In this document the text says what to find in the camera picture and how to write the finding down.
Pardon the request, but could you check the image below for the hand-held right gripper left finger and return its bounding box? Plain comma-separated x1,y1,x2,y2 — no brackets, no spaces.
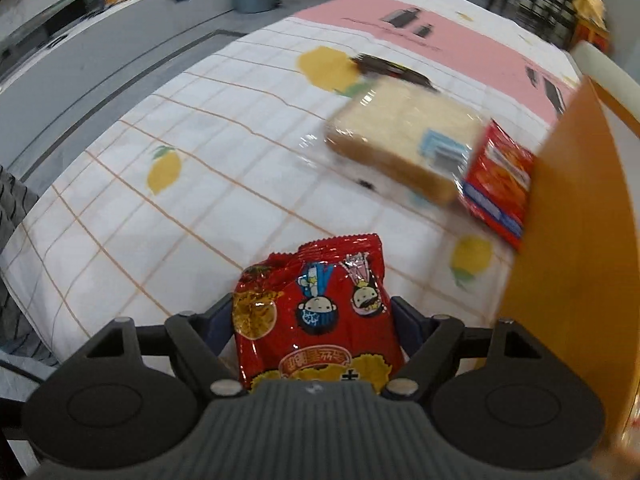
85,294,250,400

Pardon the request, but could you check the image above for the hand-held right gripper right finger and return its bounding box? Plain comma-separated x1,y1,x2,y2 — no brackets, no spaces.
384,296,546,402

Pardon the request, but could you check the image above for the red cartoon snack packet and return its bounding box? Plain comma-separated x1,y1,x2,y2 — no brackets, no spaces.
232,233,407,395

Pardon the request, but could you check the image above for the orange cardboard box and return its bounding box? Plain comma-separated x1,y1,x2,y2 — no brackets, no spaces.
499,42,640,463

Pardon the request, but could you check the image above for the red snack packet blue label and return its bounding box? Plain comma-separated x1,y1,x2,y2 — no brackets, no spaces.
457,118,537,252

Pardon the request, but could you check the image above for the wrapped sliced bread packet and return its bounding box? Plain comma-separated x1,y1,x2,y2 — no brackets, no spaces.
322,75,493,207

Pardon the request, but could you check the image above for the checked lemon print cloth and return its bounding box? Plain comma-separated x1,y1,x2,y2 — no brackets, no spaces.
0,0,587,361

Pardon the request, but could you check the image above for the striped cloth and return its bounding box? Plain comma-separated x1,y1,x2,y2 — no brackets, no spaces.
0,165,57,366

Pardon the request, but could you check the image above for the dark flat snack packet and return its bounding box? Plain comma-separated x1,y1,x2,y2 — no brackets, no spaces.
351,52,437,92

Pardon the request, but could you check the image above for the grey low cabinet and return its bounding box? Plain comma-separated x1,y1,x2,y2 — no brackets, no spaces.
0,0,236,91

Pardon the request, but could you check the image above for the yellow orange bag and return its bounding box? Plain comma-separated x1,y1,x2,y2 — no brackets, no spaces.
559,0,612,53

